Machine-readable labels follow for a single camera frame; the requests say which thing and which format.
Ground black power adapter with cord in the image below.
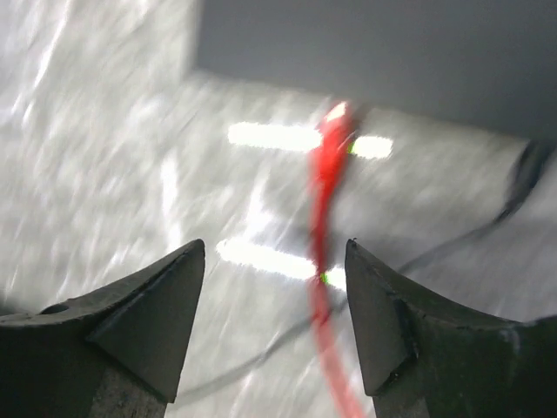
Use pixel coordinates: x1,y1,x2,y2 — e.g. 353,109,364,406
173,138,557,401

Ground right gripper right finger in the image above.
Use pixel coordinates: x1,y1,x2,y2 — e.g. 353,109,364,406
345,240,556,418

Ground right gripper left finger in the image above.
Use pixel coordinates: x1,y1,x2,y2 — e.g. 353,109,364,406
1,239,205,417

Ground black network switch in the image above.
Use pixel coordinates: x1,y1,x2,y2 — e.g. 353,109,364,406
194,0,556,141

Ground red ethernet cable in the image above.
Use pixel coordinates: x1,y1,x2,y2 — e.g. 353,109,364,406
304,100,366,418

